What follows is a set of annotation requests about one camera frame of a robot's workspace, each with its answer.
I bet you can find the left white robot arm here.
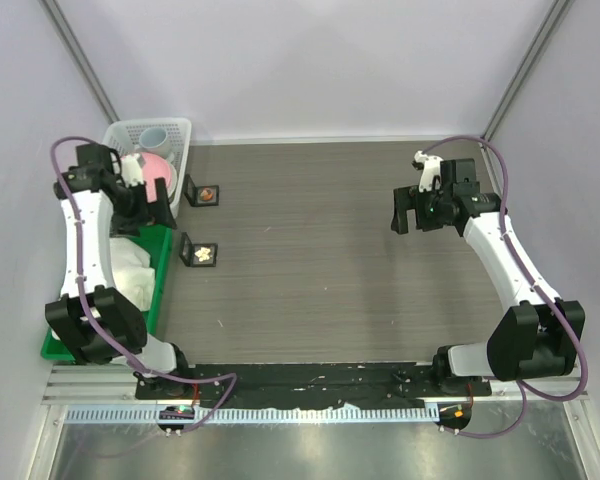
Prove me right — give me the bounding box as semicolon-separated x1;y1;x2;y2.
45;136;193;399

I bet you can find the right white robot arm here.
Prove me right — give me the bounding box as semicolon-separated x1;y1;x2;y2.
391;152;585;395

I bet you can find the pink plate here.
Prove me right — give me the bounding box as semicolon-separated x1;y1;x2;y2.
140;152;177;203

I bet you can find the gold flower brooch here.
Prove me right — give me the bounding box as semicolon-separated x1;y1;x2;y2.
194;246;214;263

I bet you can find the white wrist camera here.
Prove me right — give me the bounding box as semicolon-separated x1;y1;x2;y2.
412;150;443;193
120;153;146;188

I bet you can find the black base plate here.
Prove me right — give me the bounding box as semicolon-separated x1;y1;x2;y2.
135;362;492;410

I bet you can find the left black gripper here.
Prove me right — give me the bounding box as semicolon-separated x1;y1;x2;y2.
111;178;176;237

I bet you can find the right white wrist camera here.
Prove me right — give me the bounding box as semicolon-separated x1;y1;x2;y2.
412;150;443;193

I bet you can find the light blue cup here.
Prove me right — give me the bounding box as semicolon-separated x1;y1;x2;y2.
135;127;174;159

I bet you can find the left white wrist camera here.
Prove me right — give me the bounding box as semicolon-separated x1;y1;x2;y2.
120;153;146;188

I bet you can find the white slotted cable duct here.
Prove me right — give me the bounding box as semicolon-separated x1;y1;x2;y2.
65;403;439;425

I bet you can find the white plastic basket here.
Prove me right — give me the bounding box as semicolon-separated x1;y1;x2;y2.
102;117;192;217

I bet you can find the white printed t-shirt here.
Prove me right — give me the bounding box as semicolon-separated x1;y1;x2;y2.
110;237;156;312

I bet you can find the green plastic tray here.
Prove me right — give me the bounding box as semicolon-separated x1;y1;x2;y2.
40;226;173;363

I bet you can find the black box with orange brooch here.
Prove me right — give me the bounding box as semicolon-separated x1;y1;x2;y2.
183;174;220;208

